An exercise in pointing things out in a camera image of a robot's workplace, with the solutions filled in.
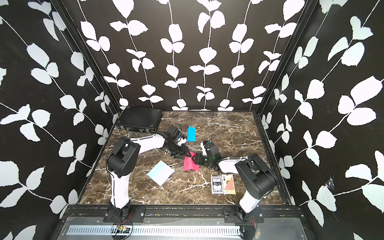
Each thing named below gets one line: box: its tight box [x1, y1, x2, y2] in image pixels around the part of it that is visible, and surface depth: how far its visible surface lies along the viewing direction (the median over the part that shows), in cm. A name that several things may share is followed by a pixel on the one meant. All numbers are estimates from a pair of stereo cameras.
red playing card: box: [222, 174, 236, 195], surface depth 85 cm
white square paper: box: [147, 160, 175, 187], surface depth 90 cm
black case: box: [116, 105, 163, 133], surface depth 117 cm
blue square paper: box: [187, 126, 197, 142], surface depth 108 cm
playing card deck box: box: [211, 174, 224, 195], surface depth 85 cm
